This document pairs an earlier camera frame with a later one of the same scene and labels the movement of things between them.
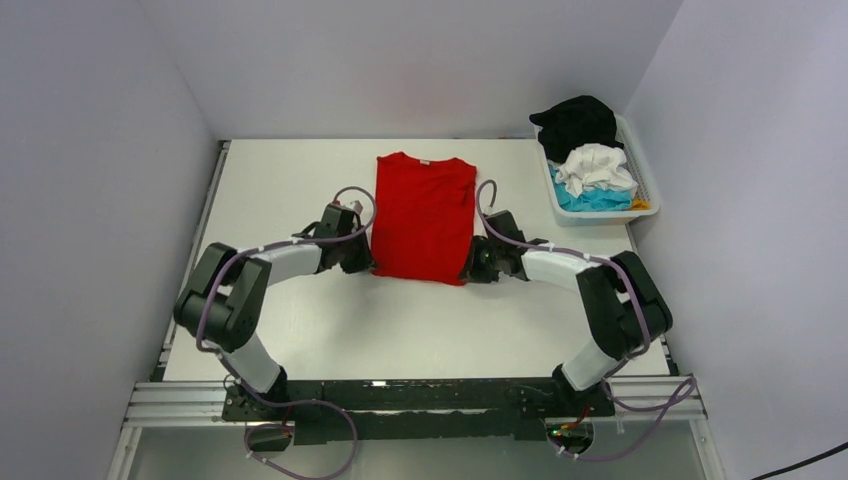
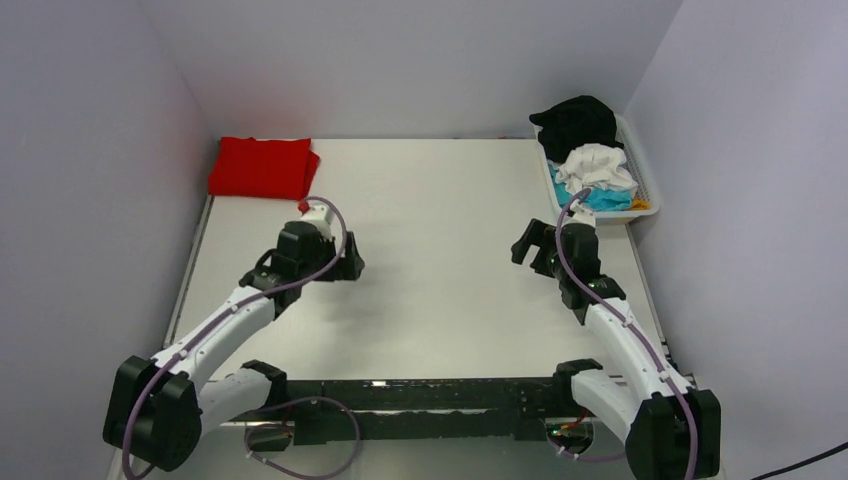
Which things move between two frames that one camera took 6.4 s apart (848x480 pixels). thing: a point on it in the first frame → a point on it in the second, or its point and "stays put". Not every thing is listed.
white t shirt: (596, 165) stays put
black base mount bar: (333, 411) stays put
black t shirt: (574, 122) stays put
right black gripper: (475, 273) → (537, 234)
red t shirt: (423, 217) → (278, 169)
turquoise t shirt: (592, 199) stays put
